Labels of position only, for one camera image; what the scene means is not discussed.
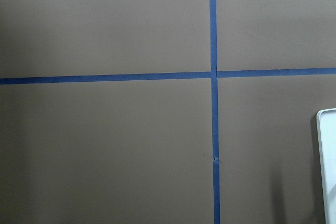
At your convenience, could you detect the white rectangular tray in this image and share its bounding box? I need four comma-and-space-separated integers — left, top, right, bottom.
317, 108, 335, 223

